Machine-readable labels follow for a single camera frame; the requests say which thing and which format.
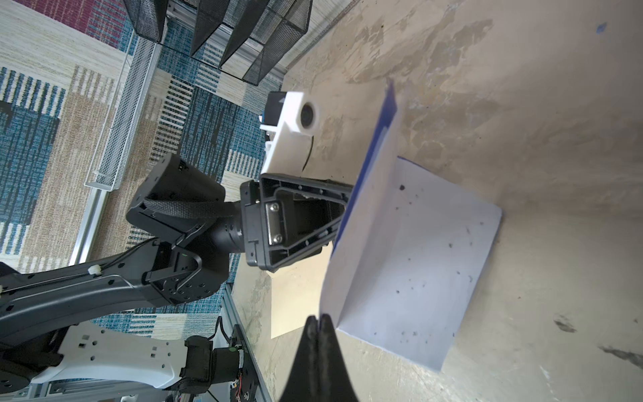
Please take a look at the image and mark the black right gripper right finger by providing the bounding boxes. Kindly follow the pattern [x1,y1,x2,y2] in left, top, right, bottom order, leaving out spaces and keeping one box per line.
[318,314,358,401]

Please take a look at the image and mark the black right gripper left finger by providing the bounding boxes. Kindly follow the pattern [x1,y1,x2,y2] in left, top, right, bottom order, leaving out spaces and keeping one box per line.
[280,316,319,401]

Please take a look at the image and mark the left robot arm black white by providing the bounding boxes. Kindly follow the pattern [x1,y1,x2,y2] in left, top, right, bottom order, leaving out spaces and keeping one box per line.
[1,153,353,401]

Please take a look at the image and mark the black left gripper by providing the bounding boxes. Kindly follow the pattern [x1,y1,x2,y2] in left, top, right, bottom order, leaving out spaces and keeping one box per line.
[239,174,353,272]

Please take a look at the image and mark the white letter paper blue border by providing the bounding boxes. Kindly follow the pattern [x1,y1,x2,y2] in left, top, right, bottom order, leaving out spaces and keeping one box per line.
[319,86,502,372]

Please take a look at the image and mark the black mesh wire shelf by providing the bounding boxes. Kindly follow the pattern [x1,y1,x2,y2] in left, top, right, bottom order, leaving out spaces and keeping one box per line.
[123,1,313,86]

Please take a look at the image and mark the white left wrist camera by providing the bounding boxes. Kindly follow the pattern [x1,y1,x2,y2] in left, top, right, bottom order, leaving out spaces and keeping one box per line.
[260,91,321,177]

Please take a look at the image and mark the tan manila envelope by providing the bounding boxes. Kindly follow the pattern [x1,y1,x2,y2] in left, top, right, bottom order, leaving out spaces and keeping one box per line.
[269,243,333,338]

